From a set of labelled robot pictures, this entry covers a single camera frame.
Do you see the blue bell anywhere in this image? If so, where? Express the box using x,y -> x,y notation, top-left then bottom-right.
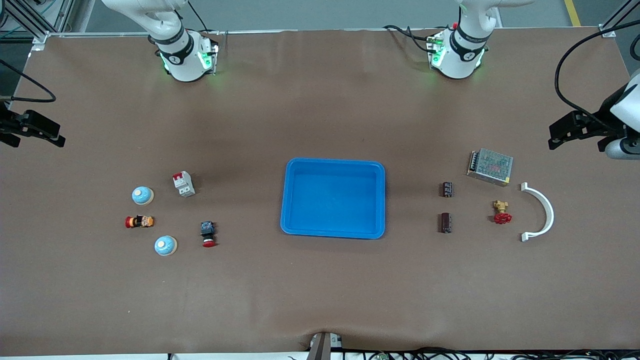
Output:
131,186 -> 155,206
154,235 -> 178,257

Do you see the blue plastic tray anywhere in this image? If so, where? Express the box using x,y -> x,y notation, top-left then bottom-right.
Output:
280,158 -> 387,240

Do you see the metal mesh power supply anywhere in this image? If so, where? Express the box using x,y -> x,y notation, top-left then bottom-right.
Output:
466,148 -> 514,187

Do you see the white red circuit breaker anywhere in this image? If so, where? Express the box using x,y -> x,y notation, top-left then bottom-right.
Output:
172,170 -> 196,198

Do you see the red emergency stop button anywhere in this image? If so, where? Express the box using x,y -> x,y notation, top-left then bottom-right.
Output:
200,221 -> 218,248

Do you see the brown table cover mat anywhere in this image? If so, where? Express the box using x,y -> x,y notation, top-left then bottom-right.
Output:
0,27 -> 640,357

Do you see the metal table clamp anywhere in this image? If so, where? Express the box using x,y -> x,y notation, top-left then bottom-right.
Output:
306,331 -> 344,360

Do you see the white curved plastic bracket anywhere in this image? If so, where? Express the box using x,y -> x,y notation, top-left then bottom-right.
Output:
520,182 -> 555,243

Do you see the aluminium frame profile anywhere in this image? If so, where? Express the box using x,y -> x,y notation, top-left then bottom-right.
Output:
0,0 -> 76,46
600,0 -> 640,39

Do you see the brass valve red handle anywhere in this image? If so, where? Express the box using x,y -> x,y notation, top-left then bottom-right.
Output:
491,200 -> 513,225

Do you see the black left base cable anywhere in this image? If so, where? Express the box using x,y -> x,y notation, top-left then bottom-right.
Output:
382,24 -> 443,55

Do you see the black base cable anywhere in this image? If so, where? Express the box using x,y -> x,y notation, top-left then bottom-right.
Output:
382,24 -> 443,55
186,0 -> 222,36

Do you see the black right base cable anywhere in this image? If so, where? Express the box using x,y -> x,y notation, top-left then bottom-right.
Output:
186,0 -> 222,36

